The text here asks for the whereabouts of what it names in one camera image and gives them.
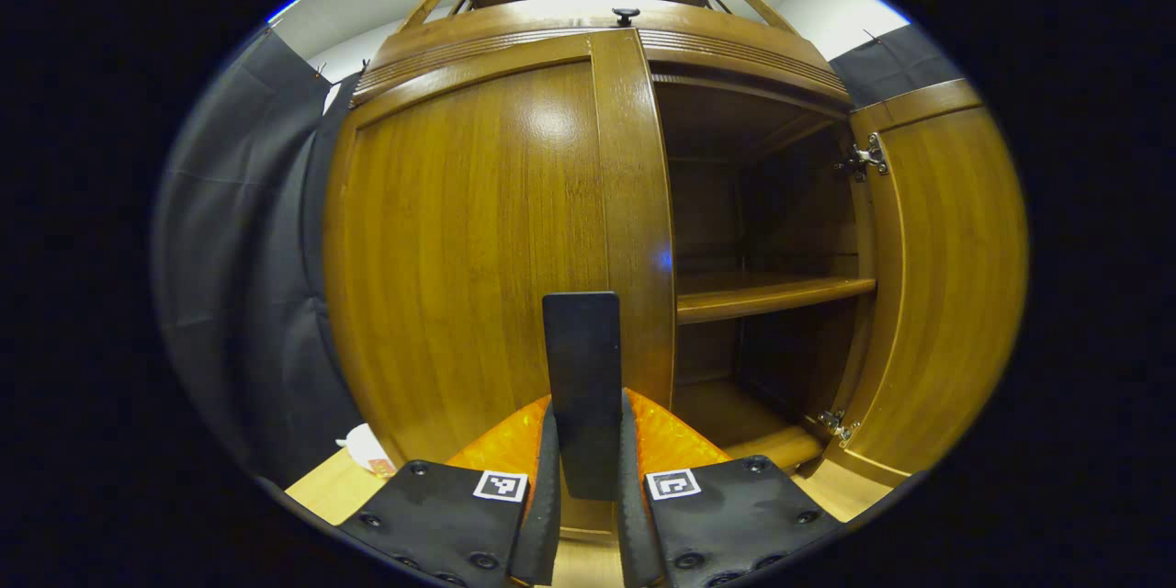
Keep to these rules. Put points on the wooden drawer with black knob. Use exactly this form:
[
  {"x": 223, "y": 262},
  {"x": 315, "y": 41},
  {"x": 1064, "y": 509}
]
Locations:
[{"x": 514, "y": 32}]

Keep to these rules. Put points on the black backdrop cloth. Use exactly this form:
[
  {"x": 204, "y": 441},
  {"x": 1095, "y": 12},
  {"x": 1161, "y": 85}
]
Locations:
[{"x": 230, "y": 248}]

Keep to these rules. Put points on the metal door hinge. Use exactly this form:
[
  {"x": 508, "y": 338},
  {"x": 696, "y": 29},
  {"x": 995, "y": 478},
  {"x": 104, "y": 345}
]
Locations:
[
  {"x": 865, "y": 158},
  {"x": 838, "y": 425}
]

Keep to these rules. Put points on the wooden inner shelf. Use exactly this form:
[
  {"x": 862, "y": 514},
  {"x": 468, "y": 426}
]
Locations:
[{"x": 763, "y": 294}]

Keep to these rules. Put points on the wooden shoe cabinet door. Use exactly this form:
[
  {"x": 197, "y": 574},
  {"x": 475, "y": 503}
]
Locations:
[
  {"x": 946, "y": 276},
  {"x": 459, "y": 248}
]

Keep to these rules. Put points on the white packet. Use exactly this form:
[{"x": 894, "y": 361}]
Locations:
[{"x": 367, "y": 450}]

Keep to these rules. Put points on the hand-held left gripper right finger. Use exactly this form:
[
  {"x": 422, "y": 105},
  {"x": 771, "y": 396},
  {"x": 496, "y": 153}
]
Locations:
[{"x": 726, "y": 514}]

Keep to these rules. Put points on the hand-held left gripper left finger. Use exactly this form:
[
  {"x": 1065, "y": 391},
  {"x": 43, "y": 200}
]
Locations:
[{"x": 450, "y": 514}]

